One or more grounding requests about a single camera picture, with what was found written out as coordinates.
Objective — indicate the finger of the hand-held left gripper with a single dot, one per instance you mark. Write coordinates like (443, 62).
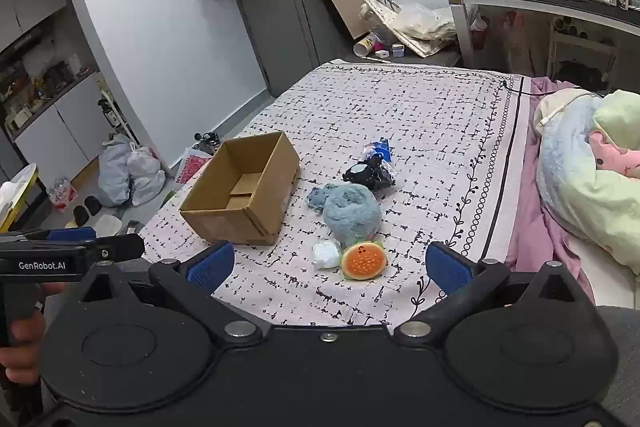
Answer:
(70, 234)
(117, 248)

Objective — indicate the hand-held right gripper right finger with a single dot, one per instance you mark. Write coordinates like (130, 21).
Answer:
(447, 271)

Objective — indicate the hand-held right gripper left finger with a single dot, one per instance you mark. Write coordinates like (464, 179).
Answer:
(210, 268)

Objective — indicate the brown cardboard box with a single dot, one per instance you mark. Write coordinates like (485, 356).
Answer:
(225, 222)

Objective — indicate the orange burger squishy toy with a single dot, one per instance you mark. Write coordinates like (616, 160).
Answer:
(364, 261)

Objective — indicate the blue fluffy plush toy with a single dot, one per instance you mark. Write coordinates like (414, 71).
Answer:
(350, 212)

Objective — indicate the white soft ball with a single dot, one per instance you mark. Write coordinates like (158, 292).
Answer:
(326, 254)

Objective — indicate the black plush toy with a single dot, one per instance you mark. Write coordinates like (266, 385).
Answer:
(359, 174)

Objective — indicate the person's left hand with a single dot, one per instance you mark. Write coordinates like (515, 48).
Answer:
(25, 337)

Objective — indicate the black slippers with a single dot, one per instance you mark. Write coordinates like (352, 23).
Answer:
(87, 207)

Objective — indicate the red-and-white snack packet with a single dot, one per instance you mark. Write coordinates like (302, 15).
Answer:
(62, 194)

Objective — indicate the white plastic bags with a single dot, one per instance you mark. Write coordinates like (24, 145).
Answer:
(130, 172)

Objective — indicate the red patterned bag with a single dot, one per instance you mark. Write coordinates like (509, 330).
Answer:
(192, 167)

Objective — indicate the white cabinet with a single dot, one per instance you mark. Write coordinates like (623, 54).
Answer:
(55, 132)

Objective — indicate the pink bed sheet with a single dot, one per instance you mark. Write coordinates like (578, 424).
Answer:
(530, 207)

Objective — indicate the clear bag of black items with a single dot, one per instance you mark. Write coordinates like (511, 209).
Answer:
(386, 177)

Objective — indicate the blue card box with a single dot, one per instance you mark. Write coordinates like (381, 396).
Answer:
(380, 150)

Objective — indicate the black-and-white patterned bedsheet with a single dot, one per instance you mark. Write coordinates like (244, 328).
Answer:
(425, 132)

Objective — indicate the pastel quilt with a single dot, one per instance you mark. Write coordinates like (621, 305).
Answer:
(580, 177)

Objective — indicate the small white box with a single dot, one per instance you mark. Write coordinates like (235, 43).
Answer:
(398, 51)

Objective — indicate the paper cup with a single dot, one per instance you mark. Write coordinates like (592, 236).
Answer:
(366, 44)

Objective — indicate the white tote bag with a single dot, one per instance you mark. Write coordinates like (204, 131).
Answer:
(420, 24)

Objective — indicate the grey door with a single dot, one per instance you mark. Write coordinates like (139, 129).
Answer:
(280, 7)

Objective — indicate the white desk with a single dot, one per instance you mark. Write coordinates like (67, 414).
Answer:
(550, 4)

